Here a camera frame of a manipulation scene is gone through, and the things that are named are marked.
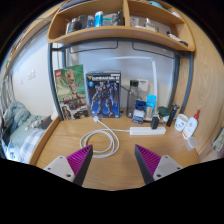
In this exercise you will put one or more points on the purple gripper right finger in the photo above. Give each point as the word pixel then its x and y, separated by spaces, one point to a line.
pixel 154 167

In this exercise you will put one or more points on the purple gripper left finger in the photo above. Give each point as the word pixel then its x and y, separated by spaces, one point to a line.
pixel 73 167

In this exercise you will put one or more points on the black charger plug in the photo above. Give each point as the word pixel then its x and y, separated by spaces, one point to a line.
pixel 154 122

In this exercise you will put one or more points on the white power strip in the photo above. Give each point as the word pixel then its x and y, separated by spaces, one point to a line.
pixel 147 131

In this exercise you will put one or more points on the small clear plastic cup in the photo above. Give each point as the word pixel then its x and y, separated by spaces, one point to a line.
pixel 191 143

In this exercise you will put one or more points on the black electric shaver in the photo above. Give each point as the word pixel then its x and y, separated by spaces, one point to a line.
pixel 175 107

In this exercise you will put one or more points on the white mug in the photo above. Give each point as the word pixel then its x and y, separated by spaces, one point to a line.
pixel 181 122

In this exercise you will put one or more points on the dark green round container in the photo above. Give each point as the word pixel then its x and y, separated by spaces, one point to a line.
pixel 163 111

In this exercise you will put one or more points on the white bottle red cap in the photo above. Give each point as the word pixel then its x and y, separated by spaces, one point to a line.
pixel 190 126

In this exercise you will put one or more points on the bed with blue bedding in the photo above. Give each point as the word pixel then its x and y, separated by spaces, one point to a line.
pixel 21 132

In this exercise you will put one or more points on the blue small product box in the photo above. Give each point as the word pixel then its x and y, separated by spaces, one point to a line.
pixel 139 112

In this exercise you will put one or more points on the light blue packaged item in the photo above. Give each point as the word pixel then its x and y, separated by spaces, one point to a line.
pixel 150 106

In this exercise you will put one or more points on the dark clear water bottle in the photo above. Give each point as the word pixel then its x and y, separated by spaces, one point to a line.
pixel 132 97

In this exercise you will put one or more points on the green Groot Lego box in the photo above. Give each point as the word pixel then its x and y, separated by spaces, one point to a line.
pixel 71 92

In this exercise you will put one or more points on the blue robot model kit box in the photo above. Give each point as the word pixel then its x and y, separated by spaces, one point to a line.
pixel 104 93

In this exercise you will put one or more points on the blue white bottle on shelf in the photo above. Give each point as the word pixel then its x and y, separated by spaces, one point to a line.
pixel 98 18

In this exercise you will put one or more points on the black metal desk frame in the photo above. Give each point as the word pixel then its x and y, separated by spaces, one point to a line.
pixel 134 58

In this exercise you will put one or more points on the wooden wall shelf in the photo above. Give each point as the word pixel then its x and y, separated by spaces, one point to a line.
pixel 148 20

